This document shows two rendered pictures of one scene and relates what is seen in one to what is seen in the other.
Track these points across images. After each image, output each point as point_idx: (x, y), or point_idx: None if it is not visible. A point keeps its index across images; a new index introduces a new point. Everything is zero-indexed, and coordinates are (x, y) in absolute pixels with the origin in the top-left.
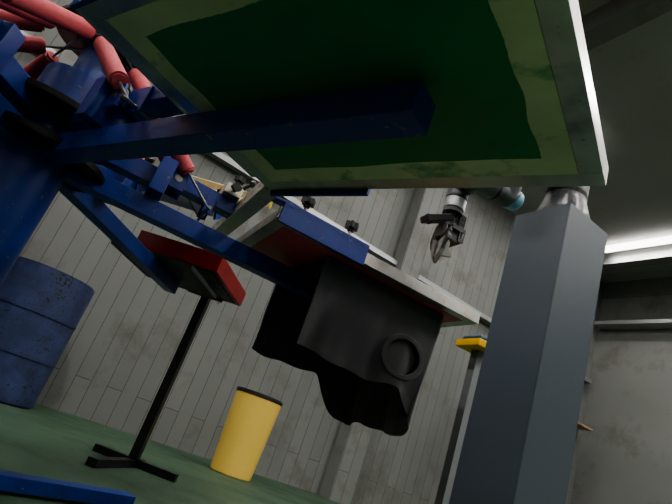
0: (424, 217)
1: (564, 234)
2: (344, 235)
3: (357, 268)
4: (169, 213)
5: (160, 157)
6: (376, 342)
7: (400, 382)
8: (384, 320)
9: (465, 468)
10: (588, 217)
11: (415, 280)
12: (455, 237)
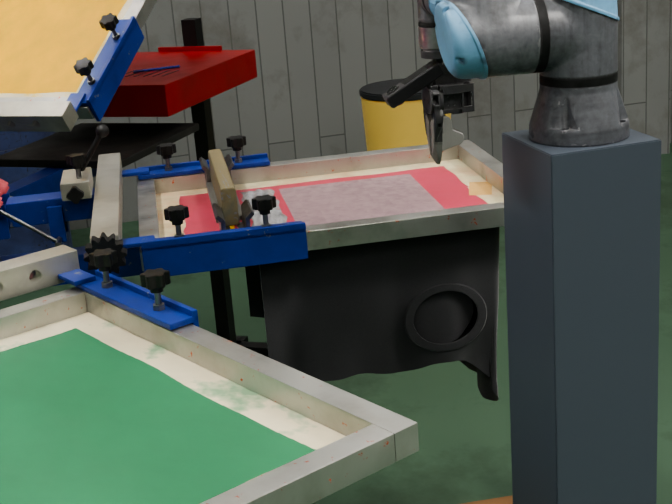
0: (386, 101)
1: (552, 220)
2: (255, 235)
3: None
4: None
5: None
6: (394, 319)
7: (456, 351)
8: (393, 284)
9: None
10: (611, 133)
11: (409, 222)
12: (458, 104)
